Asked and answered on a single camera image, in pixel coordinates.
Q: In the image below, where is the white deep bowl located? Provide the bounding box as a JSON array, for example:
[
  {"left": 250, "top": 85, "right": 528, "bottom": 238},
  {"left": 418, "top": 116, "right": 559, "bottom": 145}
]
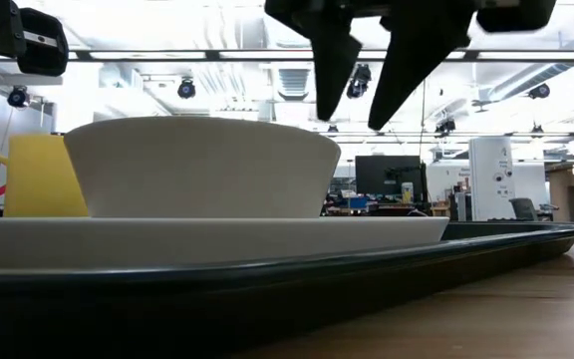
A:
[{"left": 63, "top": 116, "right": 342, "bottom": 219}]

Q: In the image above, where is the black computer monitor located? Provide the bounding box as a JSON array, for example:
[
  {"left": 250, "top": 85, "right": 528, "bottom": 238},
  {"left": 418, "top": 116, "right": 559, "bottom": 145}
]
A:
[{"left": 355, "top": 155, "right": 429, "bottom": 203}]

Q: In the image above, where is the yellow plastic cup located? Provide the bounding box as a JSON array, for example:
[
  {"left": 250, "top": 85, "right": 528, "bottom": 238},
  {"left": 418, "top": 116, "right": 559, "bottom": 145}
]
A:
[{"left": 2, "top": 134, "right": 90, "bottom": 218}]

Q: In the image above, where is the ceiling air vent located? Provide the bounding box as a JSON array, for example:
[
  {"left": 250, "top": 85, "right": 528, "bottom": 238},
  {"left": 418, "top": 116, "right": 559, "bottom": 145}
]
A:
[{"left": 277, "top": 68, "right": 312, "bottom": 101}]

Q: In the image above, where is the white round plate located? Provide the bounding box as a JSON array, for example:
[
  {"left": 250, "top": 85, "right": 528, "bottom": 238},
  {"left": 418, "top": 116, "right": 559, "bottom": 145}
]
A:
[{"left": 0, "top": 215, "right": 450, "bottom": 270}]

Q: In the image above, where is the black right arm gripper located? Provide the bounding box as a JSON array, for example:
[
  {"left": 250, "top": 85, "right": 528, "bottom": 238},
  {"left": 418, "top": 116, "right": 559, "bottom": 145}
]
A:
[{"left": 264, "top": 0, "right": 558, "bottom": 132}]

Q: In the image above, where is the black serving tray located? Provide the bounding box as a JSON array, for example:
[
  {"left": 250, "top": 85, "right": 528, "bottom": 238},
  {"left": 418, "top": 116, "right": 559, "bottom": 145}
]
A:
[{"left": 0, "top": 221, "right": 574, "bottom": 359}]

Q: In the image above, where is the dark grey swivel chair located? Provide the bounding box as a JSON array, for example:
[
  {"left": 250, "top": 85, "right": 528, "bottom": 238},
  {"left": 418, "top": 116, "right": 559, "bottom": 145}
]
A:
[{"left": 509, "top": 197, "right": 540, "bottom": 222}]

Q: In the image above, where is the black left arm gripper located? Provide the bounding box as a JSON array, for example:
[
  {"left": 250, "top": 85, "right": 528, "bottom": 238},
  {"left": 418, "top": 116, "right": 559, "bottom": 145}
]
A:
[{"left": 16, "top": 7, "right": 70, "bottom": 78}]

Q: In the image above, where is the white kiosk pillar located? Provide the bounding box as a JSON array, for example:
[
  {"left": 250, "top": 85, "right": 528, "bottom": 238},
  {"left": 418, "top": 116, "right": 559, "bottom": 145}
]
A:
[{"left": 468, "top": 137, "right": 516, "bottom": 222}]

